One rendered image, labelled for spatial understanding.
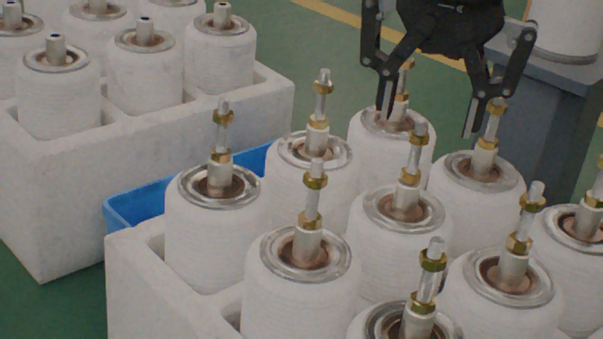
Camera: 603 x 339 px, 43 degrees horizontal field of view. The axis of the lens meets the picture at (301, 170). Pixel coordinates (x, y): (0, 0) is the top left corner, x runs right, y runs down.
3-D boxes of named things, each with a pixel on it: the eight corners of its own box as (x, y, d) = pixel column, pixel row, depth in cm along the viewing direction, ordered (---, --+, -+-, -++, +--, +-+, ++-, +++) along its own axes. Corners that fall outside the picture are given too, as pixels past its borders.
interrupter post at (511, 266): (504, 292, 61) (514, 260, 59) (486, 274, 63) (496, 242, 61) (528, 287, 62) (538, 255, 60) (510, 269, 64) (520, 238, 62)
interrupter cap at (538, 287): (497, 321, 58) (499, 314, 58) (443, 261, 64) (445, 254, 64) (573, 301, 61) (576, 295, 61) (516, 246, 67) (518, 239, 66)
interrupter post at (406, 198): (399, 221, 68) (406, 191, 66) (384, 207, 70) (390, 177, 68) (421, 216, 69) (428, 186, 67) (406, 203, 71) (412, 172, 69)
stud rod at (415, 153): (413, 197, 68) (429, 123, 64) (401, 195, 68) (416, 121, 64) (412, 191, 69) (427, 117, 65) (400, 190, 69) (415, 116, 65)
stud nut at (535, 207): (518, 209, 58) (520, 200, 58) (518, 198, 60) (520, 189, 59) (544, 215, 58) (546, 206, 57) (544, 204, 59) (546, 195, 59)
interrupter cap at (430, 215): (392, 245, 65) (394, 239, 65) (345, 198, 71) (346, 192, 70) (461, 226, 69) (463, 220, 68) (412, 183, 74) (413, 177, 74)
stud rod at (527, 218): (507, 264, 61) (531, 185, 57) (507, 256, 62) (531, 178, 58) (519, 267, 61) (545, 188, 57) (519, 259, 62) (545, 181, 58)
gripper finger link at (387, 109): (399, 72, 64) (392, 111, 66) (392, 70, 65) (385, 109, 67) (394, 82, 63) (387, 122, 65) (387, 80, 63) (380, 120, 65)
